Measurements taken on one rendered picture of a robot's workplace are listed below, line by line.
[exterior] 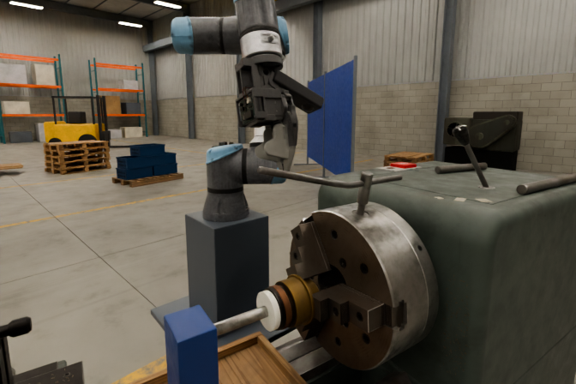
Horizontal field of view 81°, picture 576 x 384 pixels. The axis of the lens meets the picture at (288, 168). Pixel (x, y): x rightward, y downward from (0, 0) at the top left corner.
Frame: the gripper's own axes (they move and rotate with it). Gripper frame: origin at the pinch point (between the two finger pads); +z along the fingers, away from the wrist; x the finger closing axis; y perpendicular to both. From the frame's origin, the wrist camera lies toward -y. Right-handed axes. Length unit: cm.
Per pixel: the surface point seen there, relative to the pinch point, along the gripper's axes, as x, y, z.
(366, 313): 9.7, -4.8, 25.8
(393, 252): 10.4, -12.6, 17.5
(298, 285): -1.1, 0.6, 21.5
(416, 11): -542, -904, -480
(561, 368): 10, -70, 61
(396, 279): 11.8, -10.8, 21.5
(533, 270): 19, -44, 28
